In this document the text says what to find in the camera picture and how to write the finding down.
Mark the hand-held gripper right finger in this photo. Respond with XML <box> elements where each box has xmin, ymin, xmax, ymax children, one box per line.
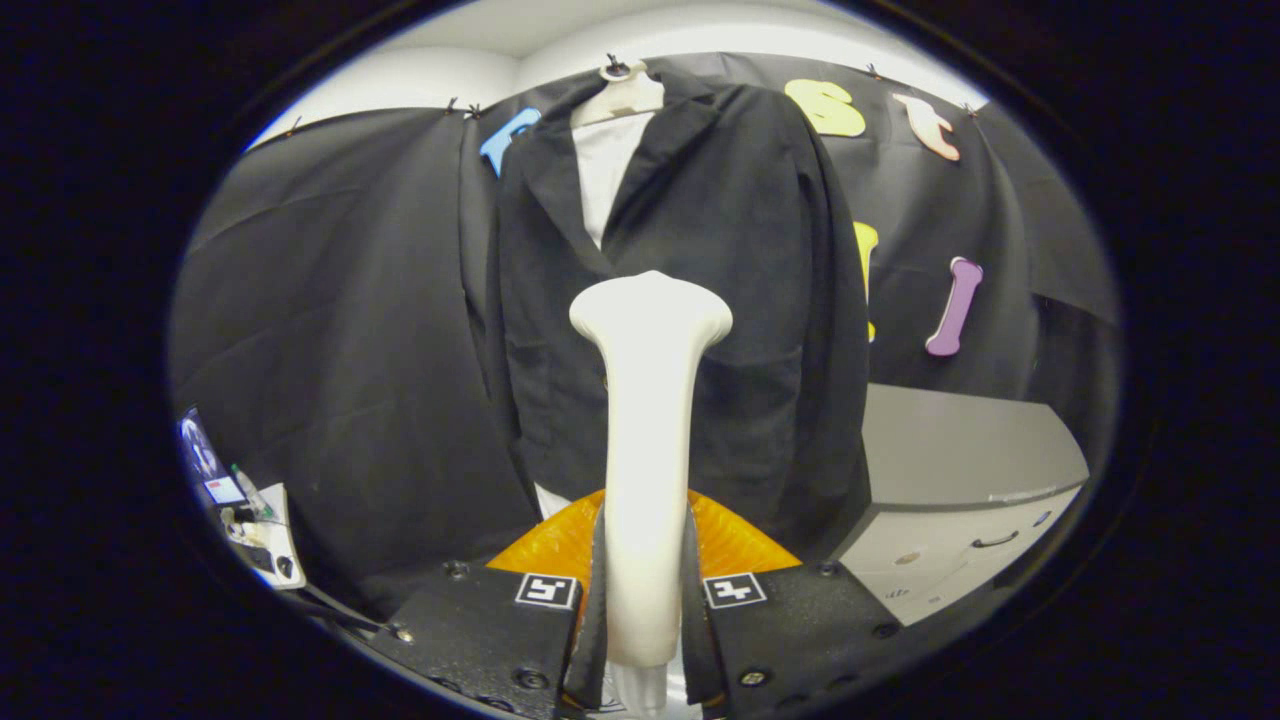
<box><xmin>685</xmin><ymin>488</ymin><xmax>906</xmax><ymax>716</ymax></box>

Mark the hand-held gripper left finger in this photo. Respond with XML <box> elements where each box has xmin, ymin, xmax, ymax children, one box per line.
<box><xmin>368</xmin><ymin>488</ymin><xmax>609</xmax><ymax>720</ymax></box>

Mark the white garment steamer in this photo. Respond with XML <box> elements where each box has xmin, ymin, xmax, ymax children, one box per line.
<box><xmin>568</xmin><ymin>270</ymin><xmax>734</xmax><ymax>716</ymax></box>

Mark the black suit jacket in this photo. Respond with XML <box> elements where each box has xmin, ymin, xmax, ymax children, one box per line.
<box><xmin>460</xmin><ymin>70</ymin><xmax>871</xmax><ymax>561</ymax></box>

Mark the white shirt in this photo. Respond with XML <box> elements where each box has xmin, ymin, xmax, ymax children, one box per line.
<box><xmin>533</xmin><ymin>110</ymin><xmax>658</xmax><ymax>521</ymax></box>

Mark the cream clothes hanger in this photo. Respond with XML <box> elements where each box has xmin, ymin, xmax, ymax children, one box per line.
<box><xmin>570</xmin><ymin>60</ymin><xmax>666</xmax><ymax>129</ymax></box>

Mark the grey cabinet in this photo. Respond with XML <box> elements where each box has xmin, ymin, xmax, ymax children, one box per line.
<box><xmin>830</xmin><ymin>383</ymin><xmax>1091</xmax><ymax>628</ymax></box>

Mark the white side desk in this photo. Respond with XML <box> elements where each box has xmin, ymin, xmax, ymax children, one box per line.
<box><xmin>225</xmin><ymin>483</ymin><xmax>306</xmax><ymax>591</ymax></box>

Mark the clear plastic bottle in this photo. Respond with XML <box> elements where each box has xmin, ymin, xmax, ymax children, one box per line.
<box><xmin>230</xmin><ymin>463</ymin><xmax>271</xmax><ymax>521</ymax></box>

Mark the black backdrop cloth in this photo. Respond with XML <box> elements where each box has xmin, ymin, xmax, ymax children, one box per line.
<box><xmin>170</xmin><ymin>50</ymin><xmax>1121</xmax><ymax>621</ymax></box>

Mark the computer monitor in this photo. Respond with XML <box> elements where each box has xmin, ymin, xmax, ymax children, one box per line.
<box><xmin>178</xmin><ymin>405</ymin><xmax>249</xmax><ymax>509</ymax></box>

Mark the black cable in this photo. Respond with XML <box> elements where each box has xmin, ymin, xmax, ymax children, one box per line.
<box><xmin>298</xmin><ymin>583</ymin><xmax>401</xmax><ymax>633</ymax></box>

